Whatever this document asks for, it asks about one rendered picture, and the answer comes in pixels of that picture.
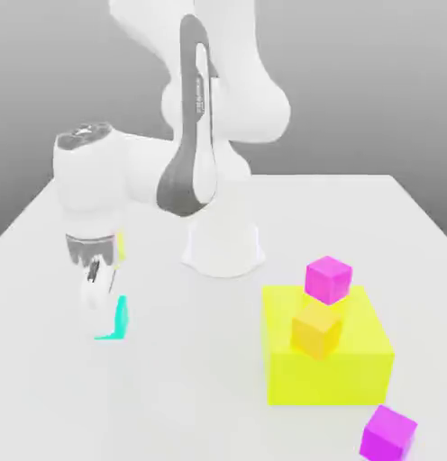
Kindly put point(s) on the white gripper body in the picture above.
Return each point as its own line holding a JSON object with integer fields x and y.
{"x": 97, "y": 299}

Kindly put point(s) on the small cyan cube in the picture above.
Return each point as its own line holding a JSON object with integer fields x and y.
{"x": 122, "y": 320}

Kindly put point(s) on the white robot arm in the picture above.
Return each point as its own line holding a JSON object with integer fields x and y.
{"x": 223, "y": 108}

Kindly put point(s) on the small orange cube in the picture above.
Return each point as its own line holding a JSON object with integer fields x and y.
{"x": 313, "y": 331}

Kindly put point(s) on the small magenta cube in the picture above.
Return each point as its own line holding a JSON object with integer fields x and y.
{"x": 387, "y": 435}
{"x": 328, "y": 279}

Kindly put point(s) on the large yellow box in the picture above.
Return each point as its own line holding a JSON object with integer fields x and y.
{"x": 317, "y": 381}

